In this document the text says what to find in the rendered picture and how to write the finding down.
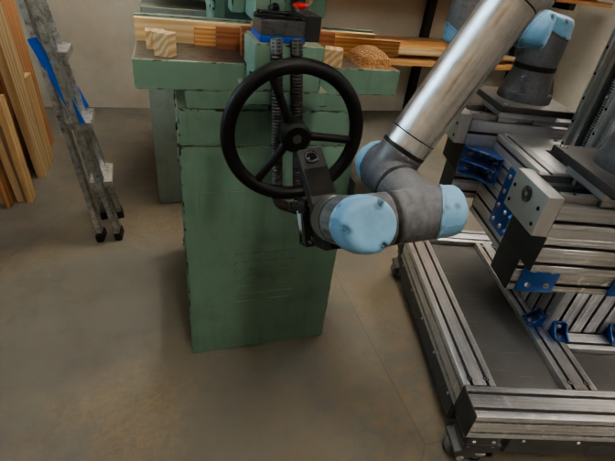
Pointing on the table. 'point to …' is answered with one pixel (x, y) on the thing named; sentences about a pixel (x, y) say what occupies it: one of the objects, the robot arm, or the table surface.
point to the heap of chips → (369, 58)
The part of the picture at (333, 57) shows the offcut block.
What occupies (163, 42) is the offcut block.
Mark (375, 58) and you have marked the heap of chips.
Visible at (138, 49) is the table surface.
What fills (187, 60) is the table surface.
